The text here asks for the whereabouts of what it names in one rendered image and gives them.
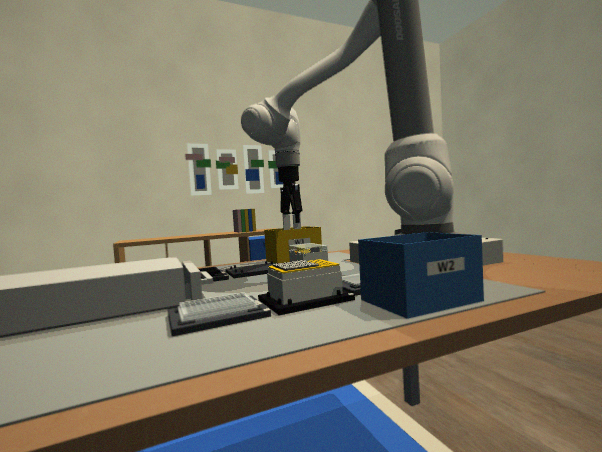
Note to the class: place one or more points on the dark blue bin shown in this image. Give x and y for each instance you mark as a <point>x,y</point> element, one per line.
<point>424,276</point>

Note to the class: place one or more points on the yellow open bin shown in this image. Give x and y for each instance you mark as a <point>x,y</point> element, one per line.
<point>277,241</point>

